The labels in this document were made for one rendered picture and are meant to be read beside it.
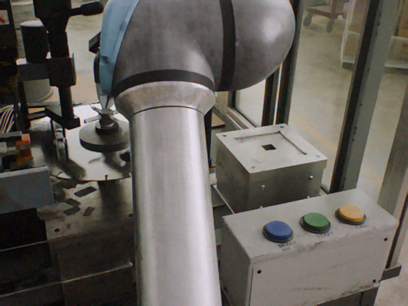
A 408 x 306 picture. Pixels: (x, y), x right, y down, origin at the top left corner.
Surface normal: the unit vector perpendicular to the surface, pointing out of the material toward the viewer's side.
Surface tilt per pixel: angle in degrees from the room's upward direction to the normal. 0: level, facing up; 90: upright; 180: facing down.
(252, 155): 0
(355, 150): 90
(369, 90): 90
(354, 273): 90
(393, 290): 0
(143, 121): 57
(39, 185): 90
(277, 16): 52
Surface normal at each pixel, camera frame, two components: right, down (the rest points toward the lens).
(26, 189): 0.35, 0.46
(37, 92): 0.83, 0.27
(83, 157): 0.02, -0.88
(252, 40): 0.31, 0.14
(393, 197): -0.94, 0.15
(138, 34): 0.03, -0.04
